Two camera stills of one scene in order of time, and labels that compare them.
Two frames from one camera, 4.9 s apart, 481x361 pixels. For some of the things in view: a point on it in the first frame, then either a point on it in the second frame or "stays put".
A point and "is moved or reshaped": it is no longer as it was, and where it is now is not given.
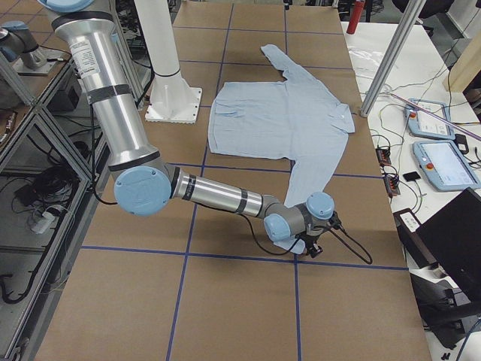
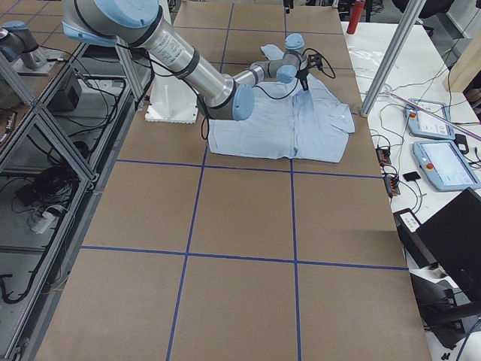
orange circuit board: (383, 156) stays put
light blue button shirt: (290, 119) is moved or reshaped
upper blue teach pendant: (422, 124) stays put
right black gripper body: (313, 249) to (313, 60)
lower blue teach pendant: (444, 166) stays put
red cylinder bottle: (356, 14) stays put
